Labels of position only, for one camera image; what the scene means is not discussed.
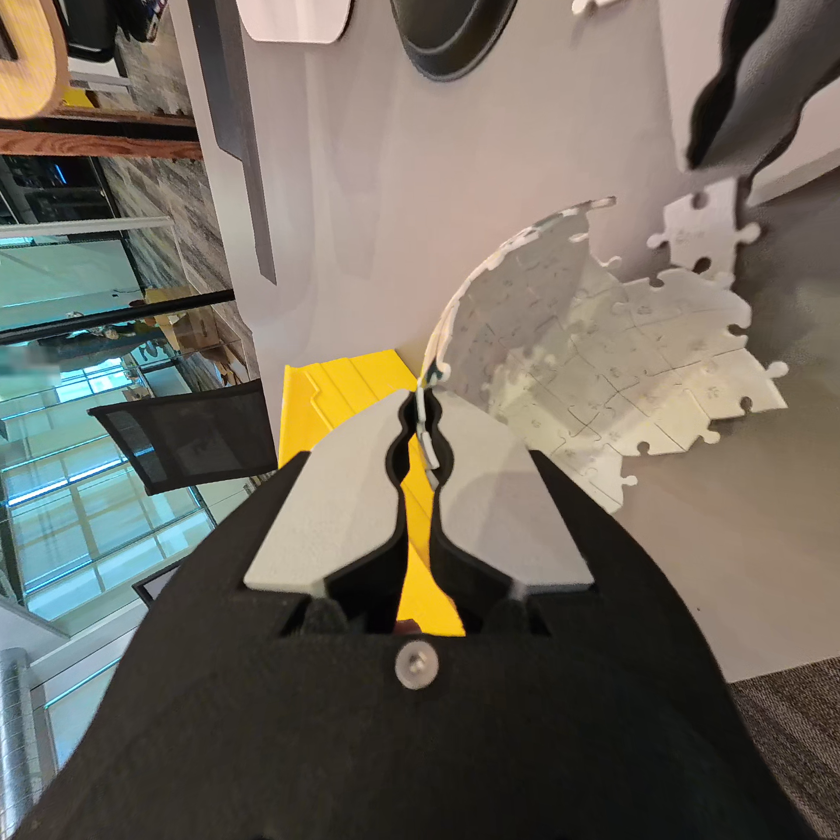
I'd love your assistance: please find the grey table side panel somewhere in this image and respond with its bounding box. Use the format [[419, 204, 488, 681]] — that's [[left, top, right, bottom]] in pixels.
[[189, 0, 278, 286]]

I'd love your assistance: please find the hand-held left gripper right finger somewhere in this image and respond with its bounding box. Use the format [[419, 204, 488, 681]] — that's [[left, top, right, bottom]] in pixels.
[[413, 388, 595, 601]]

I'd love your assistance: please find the brown wooden rail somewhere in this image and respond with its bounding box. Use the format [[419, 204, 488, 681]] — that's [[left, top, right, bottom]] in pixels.
[[0, 108, 204, 161]]

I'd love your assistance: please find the black mesh office chair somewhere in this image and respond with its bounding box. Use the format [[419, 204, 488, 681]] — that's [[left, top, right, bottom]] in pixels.
[[87, 377, 278, 496]]

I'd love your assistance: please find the white flat board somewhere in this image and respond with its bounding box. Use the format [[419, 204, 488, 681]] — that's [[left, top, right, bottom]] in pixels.
[[235, 0, 355, 43]]

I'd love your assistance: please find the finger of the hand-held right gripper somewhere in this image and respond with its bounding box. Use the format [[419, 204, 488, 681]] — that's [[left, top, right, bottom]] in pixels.
[[686, 0, 840, 191]]

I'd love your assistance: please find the black round dish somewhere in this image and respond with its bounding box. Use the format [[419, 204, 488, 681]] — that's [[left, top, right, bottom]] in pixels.
[[390, 0, 519, 83]]

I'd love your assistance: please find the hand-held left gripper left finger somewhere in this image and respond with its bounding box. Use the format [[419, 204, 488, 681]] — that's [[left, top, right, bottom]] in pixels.
[[243, 387, 421, 599]]

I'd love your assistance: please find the yellow plastic bin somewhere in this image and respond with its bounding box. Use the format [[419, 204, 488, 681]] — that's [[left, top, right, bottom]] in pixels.
[[279, 348, 468, 637]]

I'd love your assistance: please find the black metal railing bar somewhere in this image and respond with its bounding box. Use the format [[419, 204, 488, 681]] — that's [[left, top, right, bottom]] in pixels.
[[0, 289, 236, 345]]

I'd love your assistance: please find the light wooden furniture frame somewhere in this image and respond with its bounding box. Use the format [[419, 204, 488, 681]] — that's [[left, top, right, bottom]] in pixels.
[[0, 0, 70, 120]]

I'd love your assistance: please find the white partly built puzzle ball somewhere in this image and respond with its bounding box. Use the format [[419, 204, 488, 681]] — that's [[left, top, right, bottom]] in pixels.
[[420, 196, 790, 516]]

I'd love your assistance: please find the silver ventilation duct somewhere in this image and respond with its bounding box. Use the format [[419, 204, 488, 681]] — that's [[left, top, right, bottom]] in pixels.
[[0, 646, 59, 840]]

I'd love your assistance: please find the white single puzzle piece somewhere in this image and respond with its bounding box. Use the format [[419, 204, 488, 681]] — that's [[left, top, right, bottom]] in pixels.
[[646, 177, 763, 290]]

